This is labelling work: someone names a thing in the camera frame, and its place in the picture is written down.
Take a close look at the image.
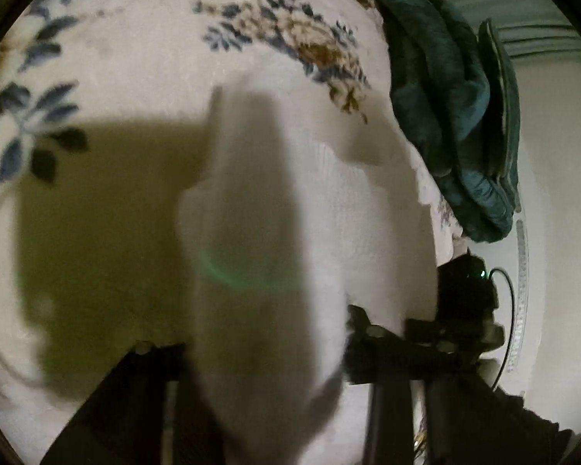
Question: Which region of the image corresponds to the dark green folded blanket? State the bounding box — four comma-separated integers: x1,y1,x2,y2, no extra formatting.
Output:
376,0,521,243

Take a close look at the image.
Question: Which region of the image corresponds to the striped grey-green curtain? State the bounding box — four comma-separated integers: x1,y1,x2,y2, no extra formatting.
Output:
447,0,581,59

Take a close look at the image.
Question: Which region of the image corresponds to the thin black cable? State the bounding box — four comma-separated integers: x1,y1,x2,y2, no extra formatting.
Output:
483,267,517,389

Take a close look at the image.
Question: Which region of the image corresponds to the white bed headboard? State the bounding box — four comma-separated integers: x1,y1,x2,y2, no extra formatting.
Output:
506,219,529,374

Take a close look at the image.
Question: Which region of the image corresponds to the white knitted small garment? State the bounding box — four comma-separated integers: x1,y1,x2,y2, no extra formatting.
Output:
178,81,437,464

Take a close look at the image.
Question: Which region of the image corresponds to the floral cream bed blanket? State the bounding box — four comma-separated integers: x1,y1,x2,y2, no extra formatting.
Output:
0,0,461,464

